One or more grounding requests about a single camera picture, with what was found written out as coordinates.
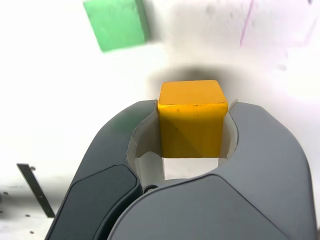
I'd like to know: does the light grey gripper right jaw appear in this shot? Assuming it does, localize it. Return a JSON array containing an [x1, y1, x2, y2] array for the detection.
[[107, 98, 316, 240]]

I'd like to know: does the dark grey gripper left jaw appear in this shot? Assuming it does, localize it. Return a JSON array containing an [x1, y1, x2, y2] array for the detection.
[[44, 99, 166, 240]]

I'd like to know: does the yellow cube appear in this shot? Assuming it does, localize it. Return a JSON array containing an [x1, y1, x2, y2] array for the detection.
[[156, 79, 229, 159]]

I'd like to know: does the green cube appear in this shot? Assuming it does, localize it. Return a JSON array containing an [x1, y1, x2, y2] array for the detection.
[[82, 0, 152, 53]]

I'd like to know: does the black tape strip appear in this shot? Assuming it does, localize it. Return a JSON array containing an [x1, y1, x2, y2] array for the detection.
[[16, 162, 56, 218]]

